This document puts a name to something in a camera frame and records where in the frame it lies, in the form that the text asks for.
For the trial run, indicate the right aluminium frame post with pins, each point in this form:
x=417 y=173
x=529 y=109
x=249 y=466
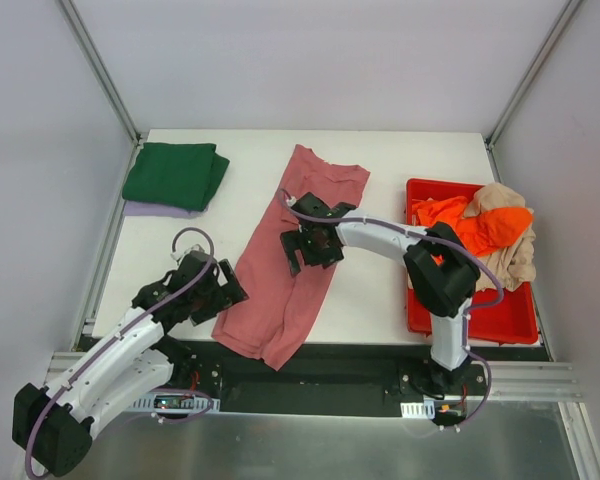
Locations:
x=567 y=14

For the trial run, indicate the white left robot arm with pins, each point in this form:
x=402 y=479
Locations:
x=56 y=424

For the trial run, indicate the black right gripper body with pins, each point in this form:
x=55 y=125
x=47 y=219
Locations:
x=305 y=245

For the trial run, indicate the left aluminium frame post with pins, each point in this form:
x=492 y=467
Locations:
x=79 y=29

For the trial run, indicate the aluminium frame post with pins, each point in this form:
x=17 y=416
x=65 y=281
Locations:
x=567 y=14
x=79 y=29

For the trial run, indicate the aluminium front rail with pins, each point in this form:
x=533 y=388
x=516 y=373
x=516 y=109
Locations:
x=530 y=387

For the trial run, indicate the red plastic bin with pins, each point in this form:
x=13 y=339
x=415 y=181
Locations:
x=513 y=321

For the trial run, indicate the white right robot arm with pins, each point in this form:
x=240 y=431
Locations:
x=443 y=274

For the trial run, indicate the green folded t shirt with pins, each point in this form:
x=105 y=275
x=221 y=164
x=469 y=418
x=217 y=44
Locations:
x=183 y=176

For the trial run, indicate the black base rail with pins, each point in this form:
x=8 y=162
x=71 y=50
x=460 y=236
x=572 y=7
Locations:
x=320 y=379

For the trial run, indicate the white right cable duct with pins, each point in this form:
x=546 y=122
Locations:
x=424 y=410

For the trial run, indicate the white cable duct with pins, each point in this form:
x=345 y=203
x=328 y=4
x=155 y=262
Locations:
x=170 y=403
x=424 y=410

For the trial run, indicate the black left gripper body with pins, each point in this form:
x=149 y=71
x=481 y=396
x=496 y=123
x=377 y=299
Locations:
x=219 y=288

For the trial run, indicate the lavender folded t shirt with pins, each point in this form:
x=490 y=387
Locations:
x=140 y=209

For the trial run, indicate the orange t shirt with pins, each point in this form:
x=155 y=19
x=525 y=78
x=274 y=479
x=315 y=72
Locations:
x=482 y=234

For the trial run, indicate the white left cable duct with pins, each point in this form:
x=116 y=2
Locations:
x=170 y=403

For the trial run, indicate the beige t shirt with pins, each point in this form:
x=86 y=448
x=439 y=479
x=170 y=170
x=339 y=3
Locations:
x=512 y=265

